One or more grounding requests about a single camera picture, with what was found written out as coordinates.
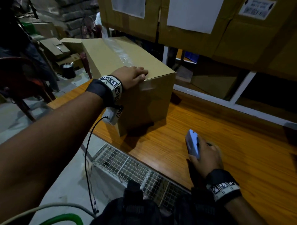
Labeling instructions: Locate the cardboard box with white sheet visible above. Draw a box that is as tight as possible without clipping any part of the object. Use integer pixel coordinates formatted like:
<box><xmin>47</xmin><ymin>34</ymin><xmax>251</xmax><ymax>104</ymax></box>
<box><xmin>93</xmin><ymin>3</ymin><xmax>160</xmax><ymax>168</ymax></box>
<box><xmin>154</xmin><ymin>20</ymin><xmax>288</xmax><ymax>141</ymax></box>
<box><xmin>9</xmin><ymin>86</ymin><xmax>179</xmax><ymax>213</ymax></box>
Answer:
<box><xmin>158</xmin><ymin>0</ymin><xmax>232</xmax><ymax>58</ymax></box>

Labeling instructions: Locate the thin black cable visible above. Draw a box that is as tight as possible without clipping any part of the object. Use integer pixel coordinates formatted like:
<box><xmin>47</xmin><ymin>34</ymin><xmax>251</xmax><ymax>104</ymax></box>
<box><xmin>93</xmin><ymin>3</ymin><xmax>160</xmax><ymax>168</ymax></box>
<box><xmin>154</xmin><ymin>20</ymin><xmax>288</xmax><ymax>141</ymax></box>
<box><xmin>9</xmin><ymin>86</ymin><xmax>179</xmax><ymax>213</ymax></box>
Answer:
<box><xmin>84</xmin><ymin>116</ymin><xmax>109</xmax><ymax>215</ymax></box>

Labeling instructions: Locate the person's left forearm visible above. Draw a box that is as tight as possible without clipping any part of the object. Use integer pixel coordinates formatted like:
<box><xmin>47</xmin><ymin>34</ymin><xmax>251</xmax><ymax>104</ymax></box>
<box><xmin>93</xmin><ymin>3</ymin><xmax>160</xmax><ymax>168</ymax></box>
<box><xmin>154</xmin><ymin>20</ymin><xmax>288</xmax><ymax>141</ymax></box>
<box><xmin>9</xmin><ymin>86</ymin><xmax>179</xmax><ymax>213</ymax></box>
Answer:
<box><xmin>0</xmin><ymin>91</ymin><xmax>105</xmax><ymax>218</ymax></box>

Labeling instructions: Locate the cardboard box under shelf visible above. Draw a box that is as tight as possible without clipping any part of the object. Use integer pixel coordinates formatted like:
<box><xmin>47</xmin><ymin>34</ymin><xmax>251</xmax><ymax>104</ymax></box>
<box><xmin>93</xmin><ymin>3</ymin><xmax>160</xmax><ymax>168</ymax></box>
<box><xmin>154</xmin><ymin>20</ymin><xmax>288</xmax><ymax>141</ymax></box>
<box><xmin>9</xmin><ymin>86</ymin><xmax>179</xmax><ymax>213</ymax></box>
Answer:
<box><xmin>191</xmin><ymin>55</ymin><xmax>249</xmax><ymax>100</ymax></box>

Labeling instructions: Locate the person's dark clothing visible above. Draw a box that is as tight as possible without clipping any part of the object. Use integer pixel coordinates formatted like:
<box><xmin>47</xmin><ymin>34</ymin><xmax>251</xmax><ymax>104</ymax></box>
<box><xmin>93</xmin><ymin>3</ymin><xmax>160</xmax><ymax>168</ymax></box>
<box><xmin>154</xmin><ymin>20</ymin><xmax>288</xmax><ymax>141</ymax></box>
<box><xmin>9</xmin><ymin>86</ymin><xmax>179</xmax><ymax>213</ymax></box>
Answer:
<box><xmin>90</xmin><ymin>180</ymin><xmax>237</xmax><ymax>225</ymax></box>

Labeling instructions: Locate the low brown cardboard box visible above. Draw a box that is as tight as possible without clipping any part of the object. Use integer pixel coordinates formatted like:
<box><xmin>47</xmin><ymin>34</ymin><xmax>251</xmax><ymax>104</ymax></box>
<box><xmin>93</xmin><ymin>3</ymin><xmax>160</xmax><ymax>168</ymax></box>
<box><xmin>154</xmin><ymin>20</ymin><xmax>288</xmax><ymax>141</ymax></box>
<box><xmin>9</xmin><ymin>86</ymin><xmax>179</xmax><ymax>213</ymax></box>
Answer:
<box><xmin>55</xmin><ymin>53</ymin><xmax>82</xmax><ymax>70</ymax></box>

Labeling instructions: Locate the cardboard box with grey sheet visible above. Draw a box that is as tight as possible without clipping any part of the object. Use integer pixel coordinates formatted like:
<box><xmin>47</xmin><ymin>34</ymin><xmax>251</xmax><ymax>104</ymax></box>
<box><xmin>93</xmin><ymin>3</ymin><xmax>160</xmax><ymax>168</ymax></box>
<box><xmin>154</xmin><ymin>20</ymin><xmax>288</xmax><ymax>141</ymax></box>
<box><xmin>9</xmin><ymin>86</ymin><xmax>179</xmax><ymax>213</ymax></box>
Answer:
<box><xmin>97</xmin><ymin>0</ymin><xmax>161</xmax><ymax>43</ymax></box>

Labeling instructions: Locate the white printed paper sheet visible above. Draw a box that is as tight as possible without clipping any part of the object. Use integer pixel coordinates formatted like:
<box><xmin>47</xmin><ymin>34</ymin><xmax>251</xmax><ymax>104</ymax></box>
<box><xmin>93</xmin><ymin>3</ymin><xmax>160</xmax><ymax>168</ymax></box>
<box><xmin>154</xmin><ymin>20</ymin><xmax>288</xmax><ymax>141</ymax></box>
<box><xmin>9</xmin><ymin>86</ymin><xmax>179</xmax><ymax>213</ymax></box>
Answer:
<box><xmin>167</xmin><ymin>0</ymin><xmax>224</xmax><ymax>34</ymax></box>

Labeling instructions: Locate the black bucket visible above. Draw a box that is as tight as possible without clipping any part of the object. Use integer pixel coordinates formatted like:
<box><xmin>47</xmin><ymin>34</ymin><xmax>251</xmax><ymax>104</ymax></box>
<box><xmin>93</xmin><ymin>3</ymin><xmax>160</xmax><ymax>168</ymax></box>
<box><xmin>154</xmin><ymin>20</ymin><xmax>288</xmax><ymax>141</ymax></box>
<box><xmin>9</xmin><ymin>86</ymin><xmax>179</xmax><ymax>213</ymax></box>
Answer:
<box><xmin>61</xmin><ymin>62</ymin><xmax>76</xmax><ymax>79</ymax></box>

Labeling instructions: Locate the white wire mesh basket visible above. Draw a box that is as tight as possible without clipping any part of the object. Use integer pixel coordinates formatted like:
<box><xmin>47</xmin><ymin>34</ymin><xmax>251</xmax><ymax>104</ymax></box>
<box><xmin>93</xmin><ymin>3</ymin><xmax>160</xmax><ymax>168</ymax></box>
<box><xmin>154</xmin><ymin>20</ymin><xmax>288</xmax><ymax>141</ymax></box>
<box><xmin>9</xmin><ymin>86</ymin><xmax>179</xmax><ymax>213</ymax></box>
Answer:
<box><xmin>92</xmin><ymin>143</ymin><xmax>192</xmax><ymax>213</ymax></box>

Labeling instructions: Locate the white metal shelf frame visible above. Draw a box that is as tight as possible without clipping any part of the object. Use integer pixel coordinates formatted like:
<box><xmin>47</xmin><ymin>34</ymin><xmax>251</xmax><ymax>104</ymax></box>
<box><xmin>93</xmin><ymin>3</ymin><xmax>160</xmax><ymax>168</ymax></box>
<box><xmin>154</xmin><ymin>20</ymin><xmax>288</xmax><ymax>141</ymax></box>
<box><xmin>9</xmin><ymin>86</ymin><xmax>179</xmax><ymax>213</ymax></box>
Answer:
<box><xmin>162</xmin><ymin>46</ymin><xmax>297</xmax><ymax>127</ymax></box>

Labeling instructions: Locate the red chair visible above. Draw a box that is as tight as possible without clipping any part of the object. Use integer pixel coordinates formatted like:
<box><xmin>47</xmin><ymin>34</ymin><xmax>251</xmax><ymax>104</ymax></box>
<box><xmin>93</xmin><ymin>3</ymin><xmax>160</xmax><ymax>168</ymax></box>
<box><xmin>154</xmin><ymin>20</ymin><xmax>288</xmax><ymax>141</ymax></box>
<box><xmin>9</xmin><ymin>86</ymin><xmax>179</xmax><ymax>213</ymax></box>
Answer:
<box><xmin>0</xmin><ymin>57</ymin><xmax>56</xmax><ymax>122</ymax></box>

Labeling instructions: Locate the person's left hand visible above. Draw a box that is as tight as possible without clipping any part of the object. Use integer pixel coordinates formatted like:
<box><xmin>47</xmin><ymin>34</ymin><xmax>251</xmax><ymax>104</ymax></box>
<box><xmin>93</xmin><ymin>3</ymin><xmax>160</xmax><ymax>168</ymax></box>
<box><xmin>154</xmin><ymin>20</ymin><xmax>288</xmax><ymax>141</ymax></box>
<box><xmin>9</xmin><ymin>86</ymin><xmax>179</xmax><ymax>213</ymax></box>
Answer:
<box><xmin>111</xmin><ymin>66</ymin><xmax>149</xmax><ymax>91</ymax></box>

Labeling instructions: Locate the flat taped cardboard box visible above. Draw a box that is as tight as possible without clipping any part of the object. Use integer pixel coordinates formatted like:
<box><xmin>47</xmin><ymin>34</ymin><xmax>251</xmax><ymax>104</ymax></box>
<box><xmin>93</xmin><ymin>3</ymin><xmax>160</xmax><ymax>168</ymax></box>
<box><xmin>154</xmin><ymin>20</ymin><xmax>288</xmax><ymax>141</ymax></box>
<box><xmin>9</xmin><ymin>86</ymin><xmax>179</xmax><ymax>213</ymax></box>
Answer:
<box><xmin>39</xmin><ymin>37</ymin><xmax>71</xmax><ymax>61</ymax></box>

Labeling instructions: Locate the green cable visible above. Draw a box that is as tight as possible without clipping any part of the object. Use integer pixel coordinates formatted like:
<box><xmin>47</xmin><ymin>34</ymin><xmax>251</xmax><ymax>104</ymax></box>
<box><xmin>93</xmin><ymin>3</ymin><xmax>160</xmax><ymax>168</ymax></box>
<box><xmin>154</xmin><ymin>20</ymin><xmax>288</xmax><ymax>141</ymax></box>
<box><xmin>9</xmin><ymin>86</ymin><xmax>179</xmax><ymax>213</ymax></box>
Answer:
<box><xmin>38</xmin><ymin>213</ymin><xmax>84</xmax><ymax>225</ymax></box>

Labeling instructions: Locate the stack of grey sacks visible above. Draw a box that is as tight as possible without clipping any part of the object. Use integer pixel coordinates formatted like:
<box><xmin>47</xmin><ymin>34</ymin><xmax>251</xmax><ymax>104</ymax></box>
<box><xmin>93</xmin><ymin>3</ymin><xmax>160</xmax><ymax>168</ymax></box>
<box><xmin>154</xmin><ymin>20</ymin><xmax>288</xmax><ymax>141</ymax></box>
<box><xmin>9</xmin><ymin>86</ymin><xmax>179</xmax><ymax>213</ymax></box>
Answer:
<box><xmin>54</xmin><ymin>0</ymin><xmax>99</xmax><ymax>39</ymax></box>

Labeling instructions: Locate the white barcode label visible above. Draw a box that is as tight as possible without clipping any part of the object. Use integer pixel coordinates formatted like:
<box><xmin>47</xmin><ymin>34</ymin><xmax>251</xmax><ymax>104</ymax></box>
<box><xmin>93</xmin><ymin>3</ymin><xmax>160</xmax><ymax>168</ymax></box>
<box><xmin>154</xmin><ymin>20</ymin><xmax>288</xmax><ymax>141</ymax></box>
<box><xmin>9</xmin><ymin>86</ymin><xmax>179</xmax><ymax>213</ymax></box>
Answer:
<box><xmin>239</xmin><ymin>0</ymin><xmax>277</xmax><ymax>20</ymax></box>

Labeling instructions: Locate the grey paper sheet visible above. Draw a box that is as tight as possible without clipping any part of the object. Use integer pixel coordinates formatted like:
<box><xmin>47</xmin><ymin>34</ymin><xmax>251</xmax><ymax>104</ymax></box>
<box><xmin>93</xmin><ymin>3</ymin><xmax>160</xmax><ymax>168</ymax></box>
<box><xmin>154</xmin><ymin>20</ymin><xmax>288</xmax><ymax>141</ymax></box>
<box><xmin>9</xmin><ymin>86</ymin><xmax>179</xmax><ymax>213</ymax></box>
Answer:
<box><xmin>112</xmin><ymin>0</ymin><xmax>146</xmax><ymax>19</ymax></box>

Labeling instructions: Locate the black marker wristband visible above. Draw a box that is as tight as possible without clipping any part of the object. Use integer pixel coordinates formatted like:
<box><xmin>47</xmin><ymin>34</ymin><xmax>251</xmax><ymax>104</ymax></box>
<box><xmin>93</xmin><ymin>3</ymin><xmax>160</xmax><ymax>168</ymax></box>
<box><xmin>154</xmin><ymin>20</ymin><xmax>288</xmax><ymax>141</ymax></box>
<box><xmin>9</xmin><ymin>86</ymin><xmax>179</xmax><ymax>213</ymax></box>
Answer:
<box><xmin>85</xmin><ymin>75</ymin><xmax>123</xmax><ymax>108</ymax></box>
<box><xmin>205</xmin><ymin>169</ymin><xmax>242</xmax><ymax>206</ymax></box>

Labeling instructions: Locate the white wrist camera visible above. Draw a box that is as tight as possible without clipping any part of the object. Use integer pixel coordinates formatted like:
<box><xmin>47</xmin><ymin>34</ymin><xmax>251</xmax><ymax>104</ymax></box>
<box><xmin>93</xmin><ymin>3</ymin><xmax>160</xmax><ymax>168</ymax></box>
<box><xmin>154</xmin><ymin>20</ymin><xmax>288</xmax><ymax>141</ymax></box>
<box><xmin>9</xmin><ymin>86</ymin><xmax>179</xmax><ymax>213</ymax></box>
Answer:
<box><xmin>102</xmin><ymin>105</ymin><xmax>124</xmax><ymax>125</ymax></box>

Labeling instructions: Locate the dark red pedestal fan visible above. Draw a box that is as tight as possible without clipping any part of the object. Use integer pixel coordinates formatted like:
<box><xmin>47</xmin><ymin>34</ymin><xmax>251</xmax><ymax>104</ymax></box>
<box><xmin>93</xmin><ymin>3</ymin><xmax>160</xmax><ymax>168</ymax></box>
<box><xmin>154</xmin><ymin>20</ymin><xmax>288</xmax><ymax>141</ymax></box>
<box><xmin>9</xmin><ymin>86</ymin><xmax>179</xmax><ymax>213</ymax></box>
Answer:
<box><xmin>80</xmin><ymin>16</ymin><xmax>103</xmax><ymax>79</ymax></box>

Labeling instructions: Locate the blue plastic crate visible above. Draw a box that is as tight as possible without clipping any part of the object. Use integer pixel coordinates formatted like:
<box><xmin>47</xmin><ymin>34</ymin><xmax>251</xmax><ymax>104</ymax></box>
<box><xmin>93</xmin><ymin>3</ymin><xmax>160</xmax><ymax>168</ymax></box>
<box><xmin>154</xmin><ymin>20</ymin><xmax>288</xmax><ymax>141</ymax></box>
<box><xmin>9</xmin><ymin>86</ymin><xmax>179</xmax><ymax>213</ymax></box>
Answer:
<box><xmin>184</xmin><ymin>51</ymin><xmax>199</xmax><ymax>63</ymax></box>

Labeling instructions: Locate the person's right hand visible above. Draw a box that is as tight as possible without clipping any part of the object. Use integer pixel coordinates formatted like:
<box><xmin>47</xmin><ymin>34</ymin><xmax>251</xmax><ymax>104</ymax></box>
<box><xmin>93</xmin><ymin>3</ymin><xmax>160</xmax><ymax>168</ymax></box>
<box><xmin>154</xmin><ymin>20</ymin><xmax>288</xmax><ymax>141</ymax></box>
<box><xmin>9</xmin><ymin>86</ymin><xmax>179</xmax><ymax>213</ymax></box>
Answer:
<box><xmin>187</xmin><ymin>137</ymin><xmax>224</xmax><ymax>179</ymax></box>

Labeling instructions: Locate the blue tape dispenser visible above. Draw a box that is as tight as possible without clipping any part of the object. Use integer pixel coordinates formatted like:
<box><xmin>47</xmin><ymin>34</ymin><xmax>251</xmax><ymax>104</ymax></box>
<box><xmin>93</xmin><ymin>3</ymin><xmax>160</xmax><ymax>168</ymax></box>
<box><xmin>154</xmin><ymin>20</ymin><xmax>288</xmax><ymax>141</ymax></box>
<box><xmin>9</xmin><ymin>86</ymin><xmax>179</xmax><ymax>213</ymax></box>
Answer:
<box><xmin>185</xmin><ymin>129</ymin><xmax>200</xmax><ymax>160</ymax></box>

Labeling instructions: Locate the cardboard box with barcode label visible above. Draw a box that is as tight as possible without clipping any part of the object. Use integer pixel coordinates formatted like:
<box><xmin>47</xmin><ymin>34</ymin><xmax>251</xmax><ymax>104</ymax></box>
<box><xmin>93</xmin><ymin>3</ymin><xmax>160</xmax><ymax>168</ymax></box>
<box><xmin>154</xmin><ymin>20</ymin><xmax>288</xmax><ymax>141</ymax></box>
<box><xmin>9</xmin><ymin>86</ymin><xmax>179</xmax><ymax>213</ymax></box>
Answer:
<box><xmin>212</xmin><ymin>0</ymin><xmax>295</xmax><ymax>72</ymax></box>

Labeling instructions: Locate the small plain cardboard box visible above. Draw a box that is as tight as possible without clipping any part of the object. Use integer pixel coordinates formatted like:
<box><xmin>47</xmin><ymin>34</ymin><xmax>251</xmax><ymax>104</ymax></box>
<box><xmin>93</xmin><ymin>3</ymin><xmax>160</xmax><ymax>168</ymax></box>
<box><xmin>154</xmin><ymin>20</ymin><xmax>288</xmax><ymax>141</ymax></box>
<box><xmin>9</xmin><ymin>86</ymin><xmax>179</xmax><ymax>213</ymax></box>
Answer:
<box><xmin>60</xmin><ymin>38</ymin><xmax>83</xmax><ymax>54</ymax></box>

